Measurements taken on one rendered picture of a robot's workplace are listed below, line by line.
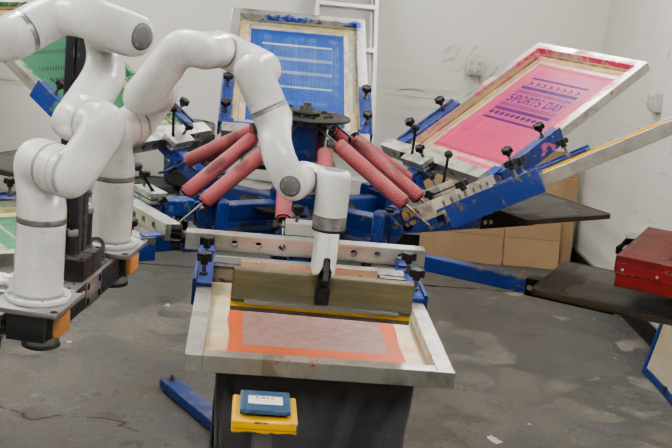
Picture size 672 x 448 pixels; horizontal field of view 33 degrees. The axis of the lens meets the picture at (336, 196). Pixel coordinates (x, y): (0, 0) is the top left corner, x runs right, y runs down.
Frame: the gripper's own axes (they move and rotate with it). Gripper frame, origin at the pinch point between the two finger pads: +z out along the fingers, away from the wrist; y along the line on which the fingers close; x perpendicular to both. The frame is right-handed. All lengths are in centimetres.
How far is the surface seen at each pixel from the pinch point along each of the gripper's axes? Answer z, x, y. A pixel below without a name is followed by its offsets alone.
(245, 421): 15.2, -15.4, 37.7
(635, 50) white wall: -35, 200, -398
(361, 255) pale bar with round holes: 9, 16, -68
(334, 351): 14.6, 4.8, -3.4
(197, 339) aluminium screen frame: 11.4, -26.6, 4.6
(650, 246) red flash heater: -1, 100, -68
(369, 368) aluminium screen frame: 11.4, 10.9, 14.1
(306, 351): 14.7, -1.8, -2.1
